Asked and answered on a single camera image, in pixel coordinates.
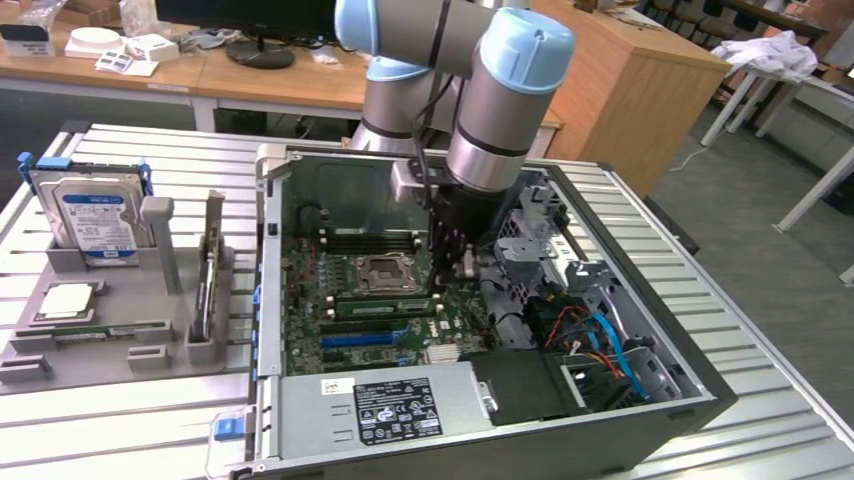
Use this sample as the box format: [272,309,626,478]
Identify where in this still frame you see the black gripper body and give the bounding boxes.
[430,183,510,251]

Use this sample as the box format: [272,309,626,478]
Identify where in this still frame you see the green RAM stick installed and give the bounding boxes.
[331,297,447,322]

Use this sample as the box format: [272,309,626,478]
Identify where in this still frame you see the black RAM slots bank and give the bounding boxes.
[323,227,424,255]

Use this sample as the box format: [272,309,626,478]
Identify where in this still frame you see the green RAM stick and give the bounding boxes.
[51,323,169,343]

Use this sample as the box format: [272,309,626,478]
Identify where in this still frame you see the CPU socket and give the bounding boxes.
[355,254,416,297]

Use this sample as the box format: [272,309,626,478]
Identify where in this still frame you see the metal disk bay cage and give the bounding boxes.
[491,185,576,274]

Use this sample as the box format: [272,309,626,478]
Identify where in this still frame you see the black expansion slot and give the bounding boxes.
[320,319,404,336]

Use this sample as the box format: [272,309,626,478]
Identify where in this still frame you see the blue expansion slot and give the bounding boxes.
[318,329,410,350]

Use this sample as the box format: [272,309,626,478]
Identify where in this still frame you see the green motherboard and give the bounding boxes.
[279,219,512,377]

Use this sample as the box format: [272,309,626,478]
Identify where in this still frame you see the black drive bay cover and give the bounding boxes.
[468,348,590,427]

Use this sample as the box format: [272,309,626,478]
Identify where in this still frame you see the wooden cabinet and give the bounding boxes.
[531,0,734,197]

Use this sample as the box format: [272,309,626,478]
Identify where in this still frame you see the grey power supply with label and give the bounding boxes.
[273,360,500,460]

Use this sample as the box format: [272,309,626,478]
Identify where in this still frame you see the graphics card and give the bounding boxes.
[193,189,229,342]

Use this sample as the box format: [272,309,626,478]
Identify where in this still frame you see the wooden desk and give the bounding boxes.
[0,9,566,151]

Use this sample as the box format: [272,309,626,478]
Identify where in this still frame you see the open black PC case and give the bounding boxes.
[225,143,739,480]

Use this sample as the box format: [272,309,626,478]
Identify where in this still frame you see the blue disk caddy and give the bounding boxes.
[16,153,159,256]

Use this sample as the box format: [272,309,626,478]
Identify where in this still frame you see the black computer monitor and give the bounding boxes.
[155,0,343,70]

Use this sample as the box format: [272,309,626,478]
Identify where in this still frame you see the hard disk blue label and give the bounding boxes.
[36,172,147,262]

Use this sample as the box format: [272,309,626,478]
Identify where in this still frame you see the grey parts rack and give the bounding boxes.
[0,194,256,387]

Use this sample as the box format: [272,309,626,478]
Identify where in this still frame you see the white metal table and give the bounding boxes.
[698,63,854,233]

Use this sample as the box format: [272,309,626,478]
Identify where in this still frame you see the white crumpled cloth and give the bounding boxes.
[708,31,821,85]

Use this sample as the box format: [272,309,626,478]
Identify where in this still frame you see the silver CPU chip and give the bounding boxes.
[33,282,100,322]

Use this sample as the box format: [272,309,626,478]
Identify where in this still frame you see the white small box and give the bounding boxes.
[124,34,183,62]

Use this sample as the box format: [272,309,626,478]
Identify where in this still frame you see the sheet of printed stickers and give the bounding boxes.
[92,49,160,77]

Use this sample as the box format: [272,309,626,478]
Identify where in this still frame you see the white round container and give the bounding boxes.
[63,27,129,60]

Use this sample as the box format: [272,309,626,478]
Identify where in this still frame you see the black white label box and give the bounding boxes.
[0,22,56,57]

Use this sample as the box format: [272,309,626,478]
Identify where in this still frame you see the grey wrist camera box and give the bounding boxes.
[390,159,456,207]

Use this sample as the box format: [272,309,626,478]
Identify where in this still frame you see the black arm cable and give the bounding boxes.
[410,0,455,214]

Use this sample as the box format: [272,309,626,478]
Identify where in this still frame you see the red yellow power wires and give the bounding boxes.
[543,303,632,381]

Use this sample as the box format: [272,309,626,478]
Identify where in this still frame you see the blue SATA wire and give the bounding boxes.
[584,303,654,402]

